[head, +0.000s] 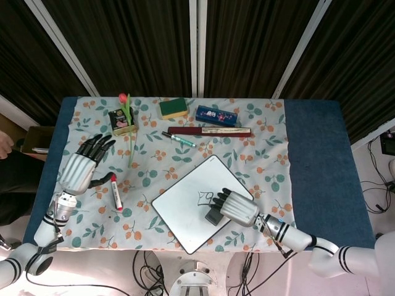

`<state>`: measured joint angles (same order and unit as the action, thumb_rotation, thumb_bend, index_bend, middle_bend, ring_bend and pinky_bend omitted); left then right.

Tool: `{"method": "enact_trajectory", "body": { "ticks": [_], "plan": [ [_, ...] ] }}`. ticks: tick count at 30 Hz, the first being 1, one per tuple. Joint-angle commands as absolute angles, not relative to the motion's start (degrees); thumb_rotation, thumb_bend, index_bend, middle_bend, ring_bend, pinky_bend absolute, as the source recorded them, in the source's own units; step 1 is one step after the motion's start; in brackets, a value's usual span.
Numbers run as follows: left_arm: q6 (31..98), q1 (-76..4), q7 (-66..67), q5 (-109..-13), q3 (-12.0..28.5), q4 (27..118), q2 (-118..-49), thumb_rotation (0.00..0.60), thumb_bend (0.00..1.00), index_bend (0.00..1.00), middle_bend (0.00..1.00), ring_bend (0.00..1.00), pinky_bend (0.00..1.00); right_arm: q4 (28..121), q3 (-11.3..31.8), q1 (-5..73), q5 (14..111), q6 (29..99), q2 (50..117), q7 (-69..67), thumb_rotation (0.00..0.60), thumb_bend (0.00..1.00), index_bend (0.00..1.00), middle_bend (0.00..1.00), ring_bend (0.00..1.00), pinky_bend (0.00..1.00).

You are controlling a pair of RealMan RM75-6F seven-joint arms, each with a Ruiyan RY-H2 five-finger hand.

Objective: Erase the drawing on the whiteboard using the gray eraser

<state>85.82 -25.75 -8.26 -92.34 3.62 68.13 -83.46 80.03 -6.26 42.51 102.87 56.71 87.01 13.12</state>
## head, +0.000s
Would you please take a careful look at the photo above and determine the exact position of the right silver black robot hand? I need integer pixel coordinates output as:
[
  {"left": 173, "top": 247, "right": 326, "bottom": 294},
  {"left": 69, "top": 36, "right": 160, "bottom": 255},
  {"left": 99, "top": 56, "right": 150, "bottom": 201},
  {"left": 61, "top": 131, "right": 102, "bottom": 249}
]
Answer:
[{"left": 210, "top": 187, "right": 260, "bottom": 228}]

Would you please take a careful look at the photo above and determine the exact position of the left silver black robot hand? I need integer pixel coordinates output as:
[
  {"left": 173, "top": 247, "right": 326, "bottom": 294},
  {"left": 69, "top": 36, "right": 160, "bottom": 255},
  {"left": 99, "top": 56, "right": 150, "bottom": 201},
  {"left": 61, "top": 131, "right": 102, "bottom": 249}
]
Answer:
[{"left": 58, "top": 134, "right": 117, "bottom": 195}]

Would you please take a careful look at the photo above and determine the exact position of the black eraser block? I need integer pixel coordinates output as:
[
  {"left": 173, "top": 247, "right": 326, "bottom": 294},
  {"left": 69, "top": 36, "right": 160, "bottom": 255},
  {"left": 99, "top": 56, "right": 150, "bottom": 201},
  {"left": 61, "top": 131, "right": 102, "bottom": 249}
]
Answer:
[{"left": 205, "top": 206, "right": 223, "bottom": 225}]

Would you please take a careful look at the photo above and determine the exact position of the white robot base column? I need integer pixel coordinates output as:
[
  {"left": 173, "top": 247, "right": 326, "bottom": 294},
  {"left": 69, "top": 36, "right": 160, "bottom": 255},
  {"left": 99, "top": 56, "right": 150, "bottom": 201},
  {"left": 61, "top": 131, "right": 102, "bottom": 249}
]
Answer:
[{"left": 168, "top": 260, "right": 223, "bottom": 296}]

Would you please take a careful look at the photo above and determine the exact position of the white drawing board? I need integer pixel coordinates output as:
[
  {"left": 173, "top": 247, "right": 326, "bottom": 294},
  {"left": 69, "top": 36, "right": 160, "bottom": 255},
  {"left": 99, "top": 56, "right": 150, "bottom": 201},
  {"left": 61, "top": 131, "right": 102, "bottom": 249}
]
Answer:
[{"left": 151, "top": 155, "right": 256, "bottom": 255}]

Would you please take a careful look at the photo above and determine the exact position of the red capped white marker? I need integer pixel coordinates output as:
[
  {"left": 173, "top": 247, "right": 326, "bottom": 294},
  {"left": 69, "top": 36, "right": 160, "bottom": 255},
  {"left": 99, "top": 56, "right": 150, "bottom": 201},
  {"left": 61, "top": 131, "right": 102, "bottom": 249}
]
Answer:
[{"left": 110, "top": 174, "right": 123, "bottom": 212}]

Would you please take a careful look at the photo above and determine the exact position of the brown cardboard box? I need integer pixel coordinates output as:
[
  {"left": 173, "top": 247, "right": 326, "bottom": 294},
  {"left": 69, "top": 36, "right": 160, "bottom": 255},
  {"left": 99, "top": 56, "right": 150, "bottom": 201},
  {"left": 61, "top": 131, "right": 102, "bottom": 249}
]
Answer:
[{"left": 20, "top": 125, "right": 56, "bottom": 154}]

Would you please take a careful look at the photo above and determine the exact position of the person in dark clothes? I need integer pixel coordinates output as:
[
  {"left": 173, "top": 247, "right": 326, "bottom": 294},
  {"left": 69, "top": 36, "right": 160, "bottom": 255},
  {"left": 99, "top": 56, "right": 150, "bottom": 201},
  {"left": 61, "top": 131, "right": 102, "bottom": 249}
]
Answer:
[{"left": 0, "top": 131, "right": 47, "bottom": 226}]

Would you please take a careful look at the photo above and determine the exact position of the small gold black tin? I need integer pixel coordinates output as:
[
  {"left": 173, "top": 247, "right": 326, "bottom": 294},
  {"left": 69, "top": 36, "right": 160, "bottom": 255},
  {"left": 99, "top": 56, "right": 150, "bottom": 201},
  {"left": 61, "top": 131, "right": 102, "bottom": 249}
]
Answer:
[{"left": 107, "top": 107, "right": 139, "bottom": 137}]

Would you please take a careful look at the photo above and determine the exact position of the floral print tablecloth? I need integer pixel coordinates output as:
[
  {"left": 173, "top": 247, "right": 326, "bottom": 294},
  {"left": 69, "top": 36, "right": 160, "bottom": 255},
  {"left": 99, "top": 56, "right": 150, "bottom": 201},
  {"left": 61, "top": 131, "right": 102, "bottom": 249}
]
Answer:
[{"left": 55, "top": 96, "right": 293, "bottom": 251}]

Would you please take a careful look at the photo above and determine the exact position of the artificial red tulip green stem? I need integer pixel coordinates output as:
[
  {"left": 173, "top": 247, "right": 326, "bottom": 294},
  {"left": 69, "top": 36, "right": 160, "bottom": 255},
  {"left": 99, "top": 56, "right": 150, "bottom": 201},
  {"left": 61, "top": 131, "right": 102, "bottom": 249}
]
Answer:
[{"left": 118, "top": 92, "right": 138, "bottom": 169}]

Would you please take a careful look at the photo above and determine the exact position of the green white marker black cap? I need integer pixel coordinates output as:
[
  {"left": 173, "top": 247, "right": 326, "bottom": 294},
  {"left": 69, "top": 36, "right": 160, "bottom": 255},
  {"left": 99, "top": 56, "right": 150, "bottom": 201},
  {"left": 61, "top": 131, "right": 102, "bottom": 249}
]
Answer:
[{"left": 161, "top": 131, "right": 197, "bottom": 148}]

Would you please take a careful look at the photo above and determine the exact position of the long dark red box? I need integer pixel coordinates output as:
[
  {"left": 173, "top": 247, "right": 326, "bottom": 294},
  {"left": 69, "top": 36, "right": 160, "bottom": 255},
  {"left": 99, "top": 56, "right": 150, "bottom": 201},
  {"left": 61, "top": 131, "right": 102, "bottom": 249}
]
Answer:
[{"left": 167, "top": 126, "right": 252, "bottom": 139}]

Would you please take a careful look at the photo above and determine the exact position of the blue table cover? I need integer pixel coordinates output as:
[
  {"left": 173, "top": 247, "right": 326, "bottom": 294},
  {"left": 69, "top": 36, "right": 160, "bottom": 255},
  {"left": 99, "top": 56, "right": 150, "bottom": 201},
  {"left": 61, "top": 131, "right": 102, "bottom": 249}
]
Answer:
[{"left": 23, "top": 97, "right": 376, "bottom": 250}]

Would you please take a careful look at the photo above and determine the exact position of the blue floral pencil case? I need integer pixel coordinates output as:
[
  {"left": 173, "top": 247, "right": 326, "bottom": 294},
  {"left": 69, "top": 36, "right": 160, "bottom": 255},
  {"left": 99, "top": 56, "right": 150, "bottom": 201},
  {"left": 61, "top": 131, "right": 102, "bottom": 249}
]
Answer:
[{"left": 195, "top": 105, "right": 240, "bottom": 126}]

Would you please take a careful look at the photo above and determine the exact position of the yellow sponge with green pad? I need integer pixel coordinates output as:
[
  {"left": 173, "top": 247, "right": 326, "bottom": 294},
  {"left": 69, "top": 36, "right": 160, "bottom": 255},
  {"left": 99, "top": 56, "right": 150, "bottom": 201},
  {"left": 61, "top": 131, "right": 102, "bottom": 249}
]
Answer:
[{"left": 159, "top": 97, "right": 189, "bottom": 120}]

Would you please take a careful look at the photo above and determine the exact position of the dark pleated curtain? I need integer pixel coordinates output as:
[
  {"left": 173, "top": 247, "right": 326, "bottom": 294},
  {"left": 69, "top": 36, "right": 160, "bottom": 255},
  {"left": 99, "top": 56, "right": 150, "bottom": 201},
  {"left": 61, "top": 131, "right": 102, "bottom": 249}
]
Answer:
[{"left": 0, "top": 0, "right": 395, "bottom": 146}]

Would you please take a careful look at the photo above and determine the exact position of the white robot torso shell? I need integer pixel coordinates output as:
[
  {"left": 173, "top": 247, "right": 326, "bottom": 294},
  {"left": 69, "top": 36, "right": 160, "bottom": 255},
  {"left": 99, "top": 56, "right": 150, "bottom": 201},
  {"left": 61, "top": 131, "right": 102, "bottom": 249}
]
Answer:
[{"left": 372, "top": 231, "right": 395, "bottom": 296}]

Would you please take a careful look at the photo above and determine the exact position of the small black screen device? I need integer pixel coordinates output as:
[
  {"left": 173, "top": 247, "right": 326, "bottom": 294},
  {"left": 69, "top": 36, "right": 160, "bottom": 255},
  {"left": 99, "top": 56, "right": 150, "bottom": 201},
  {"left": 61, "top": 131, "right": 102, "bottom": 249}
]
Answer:
[{"left": 380, "top": 131, "right": 395, "bottom": 155}]

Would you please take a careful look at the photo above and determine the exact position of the black floor cable bundle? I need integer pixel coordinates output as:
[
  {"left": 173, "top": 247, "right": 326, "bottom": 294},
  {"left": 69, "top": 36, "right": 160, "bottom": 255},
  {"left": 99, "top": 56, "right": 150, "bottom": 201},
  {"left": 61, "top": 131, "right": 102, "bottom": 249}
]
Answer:
[{"left": 131, "top": 250, "right": 169, "bottom": 296}]

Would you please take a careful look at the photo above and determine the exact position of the white slanted frame post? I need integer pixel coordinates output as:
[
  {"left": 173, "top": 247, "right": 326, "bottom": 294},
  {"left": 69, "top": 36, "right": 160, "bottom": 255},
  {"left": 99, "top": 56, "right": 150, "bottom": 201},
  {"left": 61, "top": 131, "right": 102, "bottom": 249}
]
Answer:
[
  {"left": 24, "top": 0, "right": 99, "bottom": 97},
  {"left": 271, "top": 0, "right": 337, "bottom": 99}
]

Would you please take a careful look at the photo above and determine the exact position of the black cable by screen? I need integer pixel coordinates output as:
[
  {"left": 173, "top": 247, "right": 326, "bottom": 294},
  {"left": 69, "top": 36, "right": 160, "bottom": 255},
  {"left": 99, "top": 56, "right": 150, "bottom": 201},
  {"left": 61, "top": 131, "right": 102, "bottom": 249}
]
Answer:
[{"left": 360, "top": 135, "right": 395, "bottom": 214}]

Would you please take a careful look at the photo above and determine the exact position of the white vertical frame post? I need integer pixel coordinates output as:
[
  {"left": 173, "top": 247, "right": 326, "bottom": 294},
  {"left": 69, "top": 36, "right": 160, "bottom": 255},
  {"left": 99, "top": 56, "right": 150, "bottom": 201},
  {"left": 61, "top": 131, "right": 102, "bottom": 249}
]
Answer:
[{"left": 188, "top": 0, "right": 207, "bottom": 98}]

